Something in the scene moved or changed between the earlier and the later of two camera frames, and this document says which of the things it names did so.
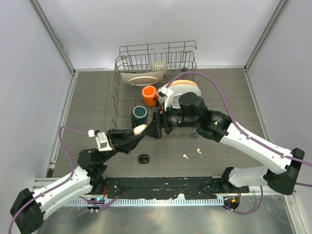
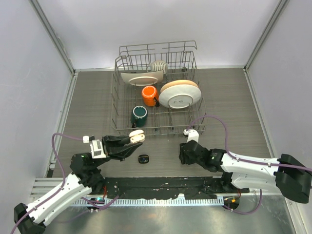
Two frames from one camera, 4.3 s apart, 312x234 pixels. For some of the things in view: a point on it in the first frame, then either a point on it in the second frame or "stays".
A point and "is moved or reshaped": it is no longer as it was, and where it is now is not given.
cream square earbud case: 139,129 is moved or reshaped
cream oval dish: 143,78 stays
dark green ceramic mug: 139,115 stays
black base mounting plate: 157,188 stays
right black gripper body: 172,118 to 186,159
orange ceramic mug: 148,93 stays
